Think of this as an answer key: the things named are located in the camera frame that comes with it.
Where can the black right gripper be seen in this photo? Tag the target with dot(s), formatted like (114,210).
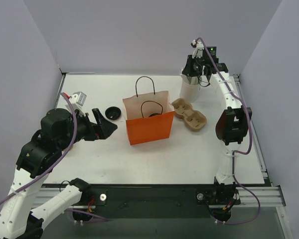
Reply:
(192,69)

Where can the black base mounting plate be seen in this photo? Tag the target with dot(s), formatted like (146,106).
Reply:
(159,201)

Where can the black plastic cup lid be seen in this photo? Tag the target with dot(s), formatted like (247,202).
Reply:
(154,114)

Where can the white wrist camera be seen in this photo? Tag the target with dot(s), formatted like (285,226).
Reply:
(198,49)
(76,102)

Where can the orange paper bag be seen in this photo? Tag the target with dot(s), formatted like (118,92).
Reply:
(140,128)

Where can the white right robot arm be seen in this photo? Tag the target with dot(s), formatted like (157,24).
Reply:
(232,128)

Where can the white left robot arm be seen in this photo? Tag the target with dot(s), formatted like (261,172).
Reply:
(18,219)

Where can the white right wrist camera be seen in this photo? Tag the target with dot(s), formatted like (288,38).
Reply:
(198,49)

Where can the white straw holder cup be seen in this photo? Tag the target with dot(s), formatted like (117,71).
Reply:
(187,91)

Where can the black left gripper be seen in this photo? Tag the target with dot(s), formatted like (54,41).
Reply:
(91,127)

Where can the aluminium frame rail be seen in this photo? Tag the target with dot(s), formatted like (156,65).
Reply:
(252,173)

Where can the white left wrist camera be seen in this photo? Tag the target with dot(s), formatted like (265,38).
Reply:
(76,102)

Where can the white wrapped straw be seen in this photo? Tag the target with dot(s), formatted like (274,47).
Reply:
(192,80)

